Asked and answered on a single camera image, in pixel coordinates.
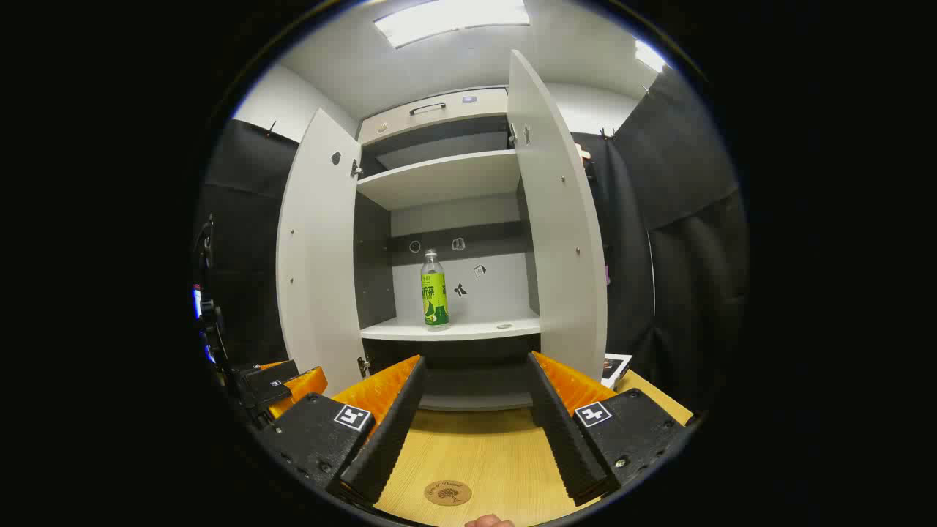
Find grey cabinet drawer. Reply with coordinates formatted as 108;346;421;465
359;88;509;146

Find grey cabinet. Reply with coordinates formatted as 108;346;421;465
277;50;608;411

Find grey cabinet door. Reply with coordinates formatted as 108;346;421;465
277;108;365;396
507;50;608;381

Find book with photo cover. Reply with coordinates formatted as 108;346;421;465
602;354;633;389

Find round cork coaster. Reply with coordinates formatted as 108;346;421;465
424;479;473;507

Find small ceiling light panel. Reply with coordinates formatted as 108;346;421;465
634;38;667;74

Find green label drink bottle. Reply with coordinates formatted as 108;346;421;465
420;249;449;332

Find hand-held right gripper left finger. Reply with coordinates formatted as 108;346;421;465
256;355;429;509

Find long ceiling light panel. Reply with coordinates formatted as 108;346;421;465
373;0;531;49

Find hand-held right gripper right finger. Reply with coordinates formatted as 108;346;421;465
526;351;693;507

